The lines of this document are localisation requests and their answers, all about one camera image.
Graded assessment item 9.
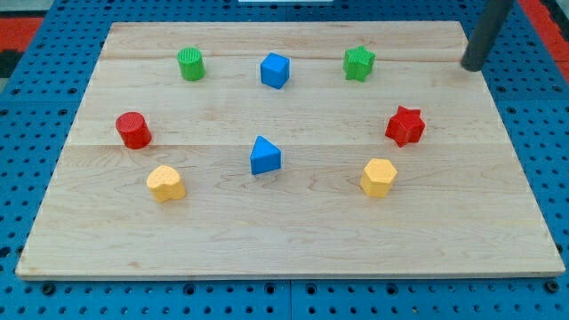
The green star block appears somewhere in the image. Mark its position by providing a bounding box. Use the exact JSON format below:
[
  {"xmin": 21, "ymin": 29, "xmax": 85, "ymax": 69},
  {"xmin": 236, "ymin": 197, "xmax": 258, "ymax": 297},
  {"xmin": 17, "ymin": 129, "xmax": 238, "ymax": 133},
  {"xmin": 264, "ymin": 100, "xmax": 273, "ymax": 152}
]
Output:
[{"xmin": 342, "ymin": 45, "xmax": 375, "ymax": 82}]

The red star block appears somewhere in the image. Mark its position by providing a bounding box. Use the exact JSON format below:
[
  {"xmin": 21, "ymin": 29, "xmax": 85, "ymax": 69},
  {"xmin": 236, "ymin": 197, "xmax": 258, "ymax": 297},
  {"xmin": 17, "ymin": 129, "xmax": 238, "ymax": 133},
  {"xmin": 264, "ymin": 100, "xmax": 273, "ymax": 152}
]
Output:
[{"xmin": 385, "ymin": 106, "xmax": 426, "ymax": 148}]

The wooden board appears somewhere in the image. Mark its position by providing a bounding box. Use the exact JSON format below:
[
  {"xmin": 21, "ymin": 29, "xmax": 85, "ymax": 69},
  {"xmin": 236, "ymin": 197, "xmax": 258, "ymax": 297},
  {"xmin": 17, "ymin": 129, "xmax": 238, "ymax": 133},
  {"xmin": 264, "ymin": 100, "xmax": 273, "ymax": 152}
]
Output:
[{"xmin": 16, "ymin": 21, "xmax": 565, "ymax": 281}]

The blue triangle block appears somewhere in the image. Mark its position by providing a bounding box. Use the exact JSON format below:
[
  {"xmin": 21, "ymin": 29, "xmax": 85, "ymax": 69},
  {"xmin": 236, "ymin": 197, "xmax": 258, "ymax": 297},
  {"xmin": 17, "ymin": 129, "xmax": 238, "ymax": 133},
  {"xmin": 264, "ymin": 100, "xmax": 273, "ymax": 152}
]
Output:
[{"xmin": 250, "ymin": 136, "xmax": 282, "ymax": 175}]

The blue cube block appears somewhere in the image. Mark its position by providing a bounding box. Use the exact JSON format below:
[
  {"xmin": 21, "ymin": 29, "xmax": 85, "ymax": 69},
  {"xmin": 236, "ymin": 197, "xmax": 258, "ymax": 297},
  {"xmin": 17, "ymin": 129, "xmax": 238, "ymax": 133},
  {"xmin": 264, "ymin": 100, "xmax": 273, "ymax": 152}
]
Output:
[{"xmin": 260, "ymin": 52, "xmax": 290, "ymax": 89}]

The yellow hexagon block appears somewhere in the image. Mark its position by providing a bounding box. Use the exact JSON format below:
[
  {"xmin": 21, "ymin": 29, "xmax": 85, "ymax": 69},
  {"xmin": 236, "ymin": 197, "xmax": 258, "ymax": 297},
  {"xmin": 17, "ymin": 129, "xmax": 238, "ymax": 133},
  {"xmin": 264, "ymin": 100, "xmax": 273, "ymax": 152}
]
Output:
[{"xmin": 360, "ymin": 158, "xmax": 397, "ymax": 198}]

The yellow heart block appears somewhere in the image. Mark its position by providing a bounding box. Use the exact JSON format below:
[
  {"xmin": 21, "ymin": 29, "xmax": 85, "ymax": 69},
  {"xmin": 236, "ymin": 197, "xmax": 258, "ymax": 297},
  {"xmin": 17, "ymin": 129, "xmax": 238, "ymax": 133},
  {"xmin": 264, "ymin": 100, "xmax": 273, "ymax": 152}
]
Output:
[{"xmin": 146, "ymin": 164, "xmax": 186, "ymax": 203}]

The green cylinder block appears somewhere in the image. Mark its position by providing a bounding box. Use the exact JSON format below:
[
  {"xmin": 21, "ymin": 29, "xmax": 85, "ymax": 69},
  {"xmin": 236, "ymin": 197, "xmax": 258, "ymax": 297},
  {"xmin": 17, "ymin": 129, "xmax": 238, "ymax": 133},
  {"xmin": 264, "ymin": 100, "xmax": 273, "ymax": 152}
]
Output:
[{"xmin": 177, "ymin": 47, "xmax": 205, "ymax": 81}]

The red cylinder block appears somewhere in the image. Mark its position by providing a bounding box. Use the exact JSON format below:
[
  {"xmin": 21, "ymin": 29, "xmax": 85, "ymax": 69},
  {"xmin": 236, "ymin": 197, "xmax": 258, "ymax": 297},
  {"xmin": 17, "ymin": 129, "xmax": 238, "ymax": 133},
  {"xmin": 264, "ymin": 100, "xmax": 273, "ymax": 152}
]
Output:
[{"xmin": 116, "ymin": 111, "xmax": 152, "ymax": 149}]

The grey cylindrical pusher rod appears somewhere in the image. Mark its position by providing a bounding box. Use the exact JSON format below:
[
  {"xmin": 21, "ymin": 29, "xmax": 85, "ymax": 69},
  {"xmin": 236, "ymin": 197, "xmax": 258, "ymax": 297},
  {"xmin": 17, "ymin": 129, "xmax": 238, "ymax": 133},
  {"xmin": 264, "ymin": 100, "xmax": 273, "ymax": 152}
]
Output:
[{"xmin": 461, "ymin": 0, "xmax": 514, "ymax": 72}]

